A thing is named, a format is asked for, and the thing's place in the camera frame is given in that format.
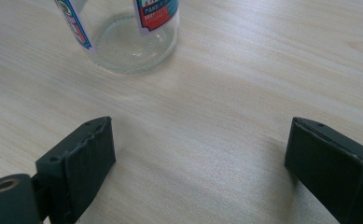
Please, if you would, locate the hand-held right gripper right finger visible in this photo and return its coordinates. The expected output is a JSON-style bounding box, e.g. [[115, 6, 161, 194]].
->
[[284, 117, 363, 224]]

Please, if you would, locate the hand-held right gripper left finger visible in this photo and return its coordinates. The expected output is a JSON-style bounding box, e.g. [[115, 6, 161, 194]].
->
[[35, 116, 117, 224]]

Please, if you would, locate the clear glass bottle with label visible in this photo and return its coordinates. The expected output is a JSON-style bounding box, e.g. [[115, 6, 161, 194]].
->
[[53, 0, 181, 75]]

